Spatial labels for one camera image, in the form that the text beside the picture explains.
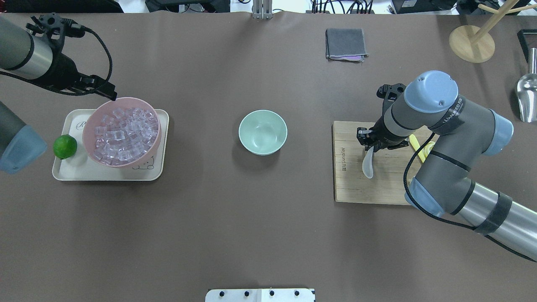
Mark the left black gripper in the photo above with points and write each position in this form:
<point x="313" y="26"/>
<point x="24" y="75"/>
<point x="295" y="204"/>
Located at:
<point x="63" y="72"/>

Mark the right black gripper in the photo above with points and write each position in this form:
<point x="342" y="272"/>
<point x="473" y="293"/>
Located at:
<point x="379" y="129"/>

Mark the white ceramic spoon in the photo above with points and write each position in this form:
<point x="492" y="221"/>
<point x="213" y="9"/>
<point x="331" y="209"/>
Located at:
<point x="367" y="163"/>

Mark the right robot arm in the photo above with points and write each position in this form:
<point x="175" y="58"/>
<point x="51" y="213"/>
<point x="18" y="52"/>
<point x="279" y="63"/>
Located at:
<point x="441" y="188"/>

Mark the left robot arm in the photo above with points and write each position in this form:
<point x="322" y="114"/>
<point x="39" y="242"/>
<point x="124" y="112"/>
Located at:
<point x="20" y="144"/>

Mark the pile of ice cubes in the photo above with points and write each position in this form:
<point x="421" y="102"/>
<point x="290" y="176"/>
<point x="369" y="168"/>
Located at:
<point x="124" y="136"/>

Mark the pink bowl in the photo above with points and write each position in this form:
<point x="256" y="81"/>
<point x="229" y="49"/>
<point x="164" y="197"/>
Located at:
<point x="90" y="138"/>

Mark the mint green bowl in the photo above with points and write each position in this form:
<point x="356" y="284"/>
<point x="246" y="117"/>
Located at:
<point x="263" y="132"/>

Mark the bamboo cutting board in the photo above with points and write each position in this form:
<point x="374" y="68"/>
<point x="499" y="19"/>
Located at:
<point x="351" y="185"/>

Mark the yellow plastic knife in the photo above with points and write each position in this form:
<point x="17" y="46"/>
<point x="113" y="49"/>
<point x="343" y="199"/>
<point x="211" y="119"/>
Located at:
<point x="416" y="145"/>

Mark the lemon slice stack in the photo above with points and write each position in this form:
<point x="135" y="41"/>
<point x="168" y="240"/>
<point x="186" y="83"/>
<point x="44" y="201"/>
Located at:
<point x="426" y="150"/>

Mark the green lime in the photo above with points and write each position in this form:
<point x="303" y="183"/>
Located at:
<point x="65" y="146"/>

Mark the cream plastic tray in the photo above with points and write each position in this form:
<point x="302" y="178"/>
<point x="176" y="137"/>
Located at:
<point x="82" y="167"/>

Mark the grey folded cloth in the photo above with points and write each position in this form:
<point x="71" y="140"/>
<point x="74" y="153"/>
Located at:
<point x="345" y="44"/>

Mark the wooden mug stand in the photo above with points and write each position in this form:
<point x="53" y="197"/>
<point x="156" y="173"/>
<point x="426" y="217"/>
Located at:
<point x="475" y="44"/>

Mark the metal scoop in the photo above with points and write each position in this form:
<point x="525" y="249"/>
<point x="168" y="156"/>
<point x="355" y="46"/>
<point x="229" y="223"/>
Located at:
<point x="526" y="90"/>

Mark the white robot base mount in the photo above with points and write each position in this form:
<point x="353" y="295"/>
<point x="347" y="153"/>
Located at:
<point x="261" y="295"/>

